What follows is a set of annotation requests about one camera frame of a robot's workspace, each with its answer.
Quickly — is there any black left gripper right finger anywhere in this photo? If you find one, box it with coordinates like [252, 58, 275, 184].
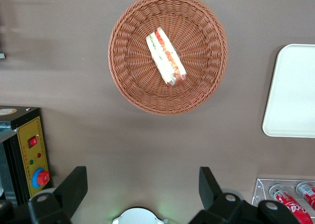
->
[188, 166, 301, 224]

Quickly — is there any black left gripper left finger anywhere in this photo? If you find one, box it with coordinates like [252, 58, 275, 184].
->
[0, 166, 88, 224]

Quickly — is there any plastic-wrapped triangle sandwich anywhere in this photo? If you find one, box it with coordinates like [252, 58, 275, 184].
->
[146, 27, 187, 87]

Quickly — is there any cream rectangular plastic tray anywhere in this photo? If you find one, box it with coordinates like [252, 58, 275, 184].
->
[262, 44, 315, 138]

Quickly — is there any round brown wicker basket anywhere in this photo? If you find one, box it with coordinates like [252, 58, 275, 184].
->
[107, 0, 228, 116]

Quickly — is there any red emergency stop button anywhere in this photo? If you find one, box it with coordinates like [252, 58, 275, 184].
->
[31, 167, 51, 189]

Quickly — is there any clear acrylic can holder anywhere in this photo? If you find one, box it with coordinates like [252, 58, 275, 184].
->
[251, 178, 315, 224]

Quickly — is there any black control box yellow panel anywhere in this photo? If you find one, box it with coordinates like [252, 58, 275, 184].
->
[0, 105, 54, 206]

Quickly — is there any red cola can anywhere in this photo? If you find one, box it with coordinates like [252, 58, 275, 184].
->
[268, 183, 315, 224]
[295, 181, 315, 210]

